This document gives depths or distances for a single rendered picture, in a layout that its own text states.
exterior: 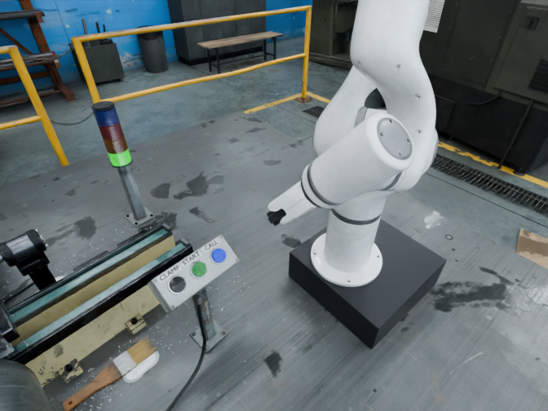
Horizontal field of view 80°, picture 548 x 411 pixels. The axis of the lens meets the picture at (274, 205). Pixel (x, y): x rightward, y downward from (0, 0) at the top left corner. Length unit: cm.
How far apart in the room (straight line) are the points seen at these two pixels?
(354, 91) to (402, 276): 50
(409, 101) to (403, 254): 54
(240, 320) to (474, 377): 56
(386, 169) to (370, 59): 14
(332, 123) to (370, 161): 22
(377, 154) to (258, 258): 69
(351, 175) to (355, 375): 53
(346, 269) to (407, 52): 55
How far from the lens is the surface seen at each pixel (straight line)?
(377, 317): 84
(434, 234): 124
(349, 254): 83
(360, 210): 72
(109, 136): 109
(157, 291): 66
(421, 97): 52
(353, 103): 65
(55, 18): 578
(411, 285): 92
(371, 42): 47
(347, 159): 45
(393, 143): 44
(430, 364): 93
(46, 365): 93
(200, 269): 67
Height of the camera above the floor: 157
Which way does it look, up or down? 38 degrees down
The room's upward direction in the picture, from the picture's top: straight up
